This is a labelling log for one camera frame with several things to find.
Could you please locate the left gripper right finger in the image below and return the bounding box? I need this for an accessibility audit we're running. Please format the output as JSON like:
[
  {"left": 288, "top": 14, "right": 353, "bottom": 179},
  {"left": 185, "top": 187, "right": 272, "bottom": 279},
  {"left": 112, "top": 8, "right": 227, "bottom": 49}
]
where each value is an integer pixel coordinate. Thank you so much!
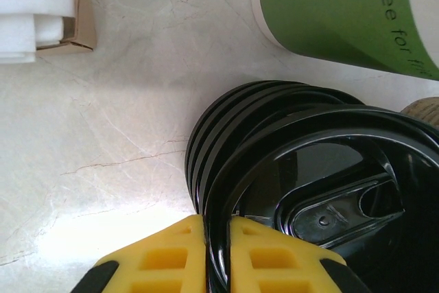
[{"left": 228, "top": 217, "right": 373, "bottom": 293}]

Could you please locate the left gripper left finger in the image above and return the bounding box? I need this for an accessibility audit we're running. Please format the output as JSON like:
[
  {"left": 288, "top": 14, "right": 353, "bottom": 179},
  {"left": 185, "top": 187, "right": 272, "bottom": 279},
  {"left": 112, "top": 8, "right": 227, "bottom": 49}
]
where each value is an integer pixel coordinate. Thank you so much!
[{"left": 68, "top": 213, "right": 209, "bottom": 293}]

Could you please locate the black plastic cup lid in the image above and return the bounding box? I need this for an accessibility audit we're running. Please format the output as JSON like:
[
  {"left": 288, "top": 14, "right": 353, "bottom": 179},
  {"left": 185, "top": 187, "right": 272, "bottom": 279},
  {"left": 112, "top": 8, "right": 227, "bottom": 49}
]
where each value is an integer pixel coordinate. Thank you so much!
[{"left": 204, "top": 104, "right": 439, "bottom": 293}]

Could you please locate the green paper coffee cup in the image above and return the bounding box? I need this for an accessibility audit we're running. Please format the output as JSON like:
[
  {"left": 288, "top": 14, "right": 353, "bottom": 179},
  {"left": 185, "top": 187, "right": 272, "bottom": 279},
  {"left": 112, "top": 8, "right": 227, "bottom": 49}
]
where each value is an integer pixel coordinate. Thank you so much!
[{"left": 252, "top": 0, "right": 439, "bottom": 81}]

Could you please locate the stack of black cup lids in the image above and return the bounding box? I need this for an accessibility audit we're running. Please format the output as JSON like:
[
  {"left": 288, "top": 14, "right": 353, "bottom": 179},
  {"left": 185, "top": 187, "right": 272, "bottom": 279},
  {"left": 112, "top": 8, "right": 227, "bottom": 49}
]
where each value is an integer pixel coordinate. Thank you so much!
[{"left": 185, "top": 80, "right": 364, "bottom": 215}]

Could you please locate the stack of pulp cup carriers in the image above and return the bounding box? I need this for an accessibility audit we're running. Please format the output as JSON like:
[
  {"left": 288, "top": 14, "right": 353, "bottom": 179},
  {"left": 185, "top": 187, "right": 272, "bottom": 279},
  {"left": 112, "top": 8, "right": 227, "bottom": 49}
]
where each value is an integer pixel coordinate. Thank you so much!
[{"left": 401, "top": 97, "right": 439, "bottom": 124}]

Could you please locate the brown cardboard box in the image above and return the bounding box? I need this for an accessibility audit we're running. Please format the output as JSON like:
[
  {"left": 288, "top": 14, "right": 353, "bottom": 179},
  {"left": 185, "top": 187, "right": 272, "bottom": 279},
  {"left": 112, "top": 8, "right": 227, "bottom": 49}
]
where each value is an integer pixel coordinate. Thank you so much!
[{"left": 34, "top": 0, "right": 99, "bottom": 56}]

